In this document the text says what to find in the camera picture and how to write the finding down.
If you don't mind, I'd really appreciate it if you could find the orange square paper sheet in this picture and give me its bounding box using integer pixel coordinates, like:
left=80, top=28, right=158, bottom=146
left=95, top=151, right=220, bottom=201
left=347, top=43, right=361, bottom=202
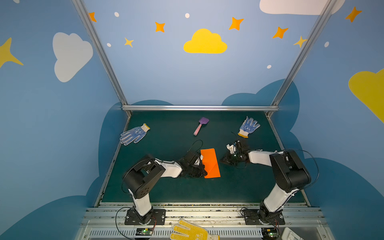
left=201, top=149, right=221, bottom=179

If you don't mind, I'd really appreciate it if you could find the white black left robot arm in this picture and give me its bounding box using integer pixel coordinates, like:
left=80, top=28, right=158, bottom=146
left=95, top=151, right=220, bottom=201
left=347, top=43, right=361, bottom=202
left=122, top=151, right=208, bottom=225

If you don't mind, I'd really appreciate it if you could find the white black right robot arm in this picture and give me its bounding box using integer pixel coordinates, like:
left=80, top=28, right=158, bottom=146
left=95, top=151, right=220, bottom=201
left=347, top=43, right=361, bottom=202
left=220, top=140, right=312, bottom=225

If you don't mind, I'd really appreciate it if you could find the blue dotted glove right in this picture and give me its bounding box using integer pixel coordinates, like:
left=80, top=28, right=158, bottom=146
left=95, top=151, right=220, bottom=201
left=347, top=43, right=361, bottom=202
left=238, top=117, right=261, bottom=139

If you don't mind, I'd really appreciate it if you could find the blue dotted glove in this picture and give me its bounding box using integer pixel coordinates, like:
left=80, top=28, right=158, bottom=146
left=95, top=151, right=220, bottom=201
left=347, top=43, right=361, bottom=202
left=120, top=123, right=151, bottom=146
left=238, top=117, right=261, bottom=139

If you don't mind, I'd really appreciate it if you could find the purple pink toy spatula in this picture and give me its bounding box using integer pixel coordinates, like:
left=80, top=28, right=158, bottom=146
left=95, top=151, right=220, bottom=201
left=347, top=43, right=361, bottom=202
left=194, top=117, right=209, bottom=136

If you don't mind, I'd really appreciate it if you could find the blue dotted glove left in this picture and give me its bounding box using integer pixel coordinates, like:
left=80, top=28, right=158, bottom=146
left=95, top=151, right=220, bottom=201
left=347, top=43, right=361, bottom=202
left=120, top=123, right=151, bottom=146

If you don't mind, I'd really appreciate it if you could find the yellow dotted glove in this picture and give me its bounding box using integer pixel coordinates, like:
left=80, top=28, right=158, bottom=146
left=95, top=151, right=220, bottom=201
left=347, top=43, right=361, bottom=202
left=170, top=219, right=221, bottom=240

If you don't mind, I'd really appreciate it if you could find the right green circuit board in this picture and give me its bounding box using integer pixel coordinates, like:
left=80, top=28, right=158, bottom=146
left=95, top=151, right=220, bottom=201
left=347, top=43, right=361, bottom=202
left=262, top=228, right=280, bottom=240

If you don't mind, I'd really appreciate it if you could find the green circuit board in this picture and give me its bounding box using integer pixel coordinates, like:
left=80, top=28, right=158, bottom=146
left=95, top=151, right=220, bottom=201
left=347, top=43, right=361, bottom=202
left=135, top=228, right=154, bottom=237
left=262, top=228, right=280, bottom=240

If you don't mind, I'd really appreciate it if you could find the left green circuit board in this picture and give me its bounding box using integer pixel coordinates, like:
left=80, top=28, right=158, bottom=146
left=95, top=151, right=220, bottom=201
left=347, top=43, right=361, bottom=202
left=135, top=228, right=154, bottom=237

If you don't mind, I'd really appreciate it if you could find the white object bottom right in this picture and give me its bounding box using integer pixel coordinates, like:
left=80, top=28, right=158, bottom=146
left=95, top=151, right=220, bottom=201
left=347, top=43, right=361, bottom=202
left=281, top=228, right=304, bottom=240

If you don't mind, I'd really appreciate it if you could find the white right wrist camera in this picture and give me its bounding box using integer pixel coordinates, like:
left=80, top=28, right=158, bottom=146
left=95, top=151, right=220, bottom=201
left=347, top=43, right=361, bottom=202
left=226, top=144, right=237, bottom=155

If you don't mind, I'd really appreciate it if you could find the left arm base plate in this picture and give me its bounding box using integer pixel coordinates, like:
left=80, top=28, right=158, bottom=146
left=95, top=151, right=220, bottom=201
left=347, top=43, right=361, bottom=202
left=124, top=209, right=166, bottom=226

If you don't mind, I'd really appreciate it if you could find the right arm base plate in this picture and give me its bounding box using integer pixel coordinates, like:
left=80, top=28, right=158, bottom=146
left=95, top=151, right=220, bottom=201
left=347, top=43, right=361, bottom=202
left=240, top=208, right=286, bottom=225

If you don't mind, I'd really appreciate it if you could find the horizontal aluminium frame rail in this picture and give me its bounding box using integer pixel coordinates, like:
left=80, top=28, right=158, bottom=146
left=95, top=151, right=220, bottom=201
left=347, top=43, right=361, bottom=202
left=122, top=105, right=279, bottom=112

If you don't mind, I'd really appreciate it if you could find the aluminium front rail base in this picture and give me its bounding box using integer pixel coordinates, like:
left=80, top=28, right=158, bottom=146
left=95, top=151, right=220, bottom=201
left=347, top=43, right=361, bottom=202
left=76, top=203, right=335, bottom=240

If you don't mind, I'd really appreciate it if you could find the right aluminium frame post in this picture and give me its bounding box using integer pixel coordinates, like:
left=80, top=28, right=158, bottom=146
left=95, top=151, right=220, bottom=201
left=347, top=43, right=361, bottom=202
left=266, top=0, right=338, bottom=119

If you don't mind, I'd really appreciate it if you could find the aluminium frame post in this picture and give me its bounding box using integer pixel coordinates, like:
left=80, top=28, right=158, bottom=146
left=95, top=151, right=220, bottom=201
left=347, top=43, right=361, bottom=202
left=266, top=0, right=338, bottom=119
left=72, top=0, right=128, bottom=107

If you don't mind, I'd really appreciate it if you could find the left aluminium frame post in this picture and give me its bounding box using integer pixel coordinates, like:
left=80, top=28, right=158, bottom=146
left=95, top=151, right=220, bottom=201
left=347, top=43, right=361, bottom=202
left=72, top=0, right=128, bottom=107

